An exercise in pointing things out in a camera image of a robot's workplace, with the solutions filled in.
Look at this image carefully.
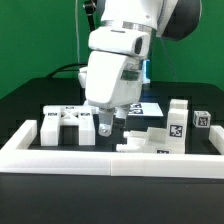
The white chair back part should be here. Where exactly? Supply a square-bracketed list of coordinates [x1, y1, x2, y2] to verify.
[40, 105, 96, 146]

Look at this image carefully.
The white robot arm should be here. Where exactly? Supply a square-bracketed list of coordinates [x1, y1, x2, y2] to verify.
[79, 0, 202, 137]

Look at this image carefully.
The black cable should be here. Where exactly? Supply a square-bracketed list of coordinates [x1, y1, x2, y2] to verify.
[45, 61, 90, 80]

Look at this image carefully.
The white chair seat part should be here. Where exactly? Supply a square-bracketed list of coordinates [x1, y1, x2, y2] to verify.
[143, 126, 186, 155]

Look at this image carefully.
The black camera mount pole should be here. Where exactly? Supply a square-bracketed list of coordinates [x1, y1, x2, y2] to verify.
[83, 0, 98, 31]

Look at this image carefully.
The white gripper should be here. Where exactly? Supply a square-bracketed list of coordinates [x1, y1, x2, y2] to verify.
[85, 51, 142, 137]

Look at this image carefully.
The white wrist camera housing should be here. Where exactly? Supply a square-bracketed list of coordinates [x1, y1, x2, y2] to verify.
[88, 27, 150, 57]

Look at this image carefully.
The white U-shaped border frame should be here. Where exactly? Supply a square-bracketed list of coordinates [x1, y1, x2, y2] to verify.
[0, 120, 224, 179]

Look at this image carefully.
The small tagged white cube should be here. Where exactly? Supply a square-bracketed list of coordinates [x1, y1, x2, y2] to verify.
[193, 111, 211, 128]

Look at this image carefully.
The white sheet with tags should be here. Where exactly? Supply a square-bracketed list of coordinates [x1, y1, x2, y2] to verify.
[128, 102, 163, 117]

